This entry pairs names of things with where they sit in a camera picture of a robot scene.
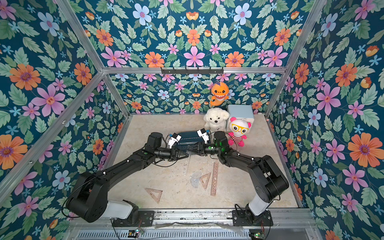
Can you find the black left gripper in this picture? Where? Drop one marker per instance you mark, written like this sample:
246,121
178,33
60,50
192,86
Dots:
175,150

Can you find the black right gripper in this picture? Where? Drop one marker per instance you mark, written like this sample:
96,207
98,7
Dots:
204,150

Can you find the teal plastic storage box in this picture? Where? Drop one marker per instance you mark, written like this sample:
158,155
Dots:
188,138

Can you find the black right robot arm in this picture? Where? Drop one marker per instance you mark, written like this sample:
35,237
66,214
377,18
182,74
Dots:
268,180

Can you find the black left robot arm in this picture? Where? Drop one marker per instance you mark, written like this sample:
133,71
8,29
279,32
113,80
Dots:
89,199

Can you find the light blue cube box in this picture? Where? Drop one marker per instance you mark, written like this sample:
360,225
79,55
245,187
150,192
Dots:
240,112

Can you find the clear blue protractor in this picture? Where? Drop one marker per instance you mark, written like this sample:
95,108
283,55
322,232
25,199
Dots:
195,179

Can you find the brown long straight ruler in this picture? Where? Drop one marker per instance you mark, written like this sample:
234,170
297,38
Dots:
214,183

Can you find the white plush dog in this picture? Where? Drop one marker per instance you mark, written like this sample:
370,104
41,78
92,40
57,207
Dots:
216,119

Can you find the brown small triangle ruler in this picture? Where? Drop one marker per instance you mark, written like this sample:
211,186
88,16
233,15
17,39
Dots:
204,180

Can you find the pink white plush doll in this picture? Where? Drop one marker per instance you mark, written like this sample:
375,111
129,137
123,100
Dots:
238,130

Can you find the brown triangle ruler left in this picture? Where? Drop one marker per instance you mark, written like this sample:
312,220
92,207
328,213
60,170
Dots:
155,194

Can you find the orange plush monster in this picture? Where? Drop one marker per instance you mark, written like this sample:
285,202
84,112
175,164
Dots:
220,93

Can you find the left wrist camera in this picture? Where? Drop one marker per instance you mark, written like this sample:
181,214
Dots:
174,139

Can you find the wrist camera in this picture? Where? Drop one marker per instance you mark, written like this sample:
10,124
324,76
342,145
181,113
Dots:
174,139
202,133

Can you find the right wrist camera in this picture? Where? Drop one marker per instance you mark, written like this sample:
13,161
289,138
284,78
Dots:
202,133

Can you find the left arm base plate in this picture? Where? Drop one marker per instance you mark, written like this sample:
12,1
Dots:
139,218

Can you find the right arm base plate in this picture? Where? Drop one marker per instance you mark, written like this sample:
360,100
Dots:
247,219

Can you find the black wall hook rail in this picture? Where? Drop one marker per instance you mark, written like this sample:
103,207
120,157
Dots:
187,71

